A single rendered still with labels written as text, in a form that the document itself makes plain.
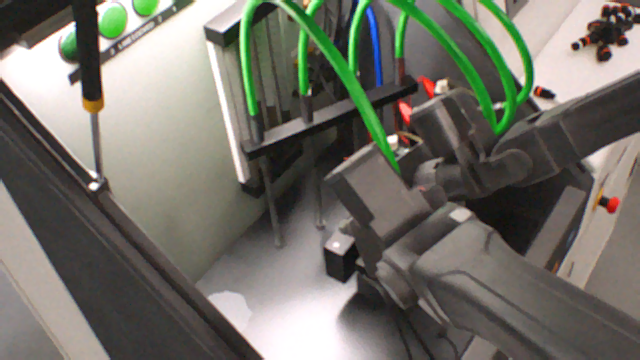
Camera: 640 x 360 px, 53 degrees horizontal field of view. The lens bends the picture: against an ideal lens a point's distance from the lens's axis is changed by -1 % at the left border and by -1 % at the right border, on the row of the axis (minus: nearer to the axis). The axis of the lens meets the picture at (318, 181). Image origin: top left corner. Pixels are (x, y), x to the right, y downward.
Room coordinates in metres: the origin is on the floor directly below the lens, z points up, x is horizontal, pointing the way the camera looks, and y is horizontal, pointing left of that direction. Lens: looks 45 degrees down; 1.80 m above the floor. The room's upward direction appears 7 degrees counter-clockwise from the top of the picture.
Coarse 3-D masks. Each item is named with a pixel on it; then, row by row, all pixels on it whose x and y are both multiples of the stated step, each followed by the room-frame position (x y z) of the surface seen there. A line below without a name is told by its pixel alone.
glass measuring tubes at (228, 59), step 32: (224, 32) 0.84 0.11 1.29; (256, 32) 0.90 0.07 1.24; (224, 64) 0.86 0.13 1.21; (256, 64) 0.92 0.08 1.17; (224, 96) 0.85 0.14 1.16; (256, 96) 0.88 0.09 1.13; (288, 96) 0.94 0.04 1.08; (256, 160) 0.85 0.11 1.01; (288, 160) 0.91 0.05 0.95; (256, 192) 0.83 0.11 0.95
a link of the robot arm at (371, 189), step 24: (336, 168) 0.43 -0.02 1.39; (360, 168) 0.39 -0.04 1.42; (384, 168) 0.38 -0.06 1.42; (336, 192) 0.39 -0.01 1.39; (360, 192) 0.37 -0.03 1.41; (384, 192) 0.37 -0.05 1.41; (408, 192) 0.37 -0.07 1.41; (360, 216) 0.37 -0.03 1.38; (384, 216) 0.35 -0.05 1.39; (408, 216) 0.35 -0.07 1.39; (384, 240) 0.34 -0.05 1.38; (384, 264) 0.32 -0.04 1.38; (408, 288) 0.28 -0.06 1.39
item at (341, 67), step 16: (256, 0) 0.72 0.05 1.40; (272, 0) 0.68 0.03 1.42; (288, 0) 0.65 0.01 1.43; (304, 16) 0.62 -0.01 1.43; (320, 32) 0.60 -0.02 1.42; (320, 48) 0.59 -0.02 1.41; (336, 64) 0.56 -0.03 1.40; (352, 80) 0.55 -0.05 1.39; (352, 96) 0.54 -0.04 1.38; (256, 112) 0.80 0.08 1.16; (368, 112) 0.52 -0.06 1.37; (368, 128) 0.51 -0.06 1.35; (384, 144) 0.50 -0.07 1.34
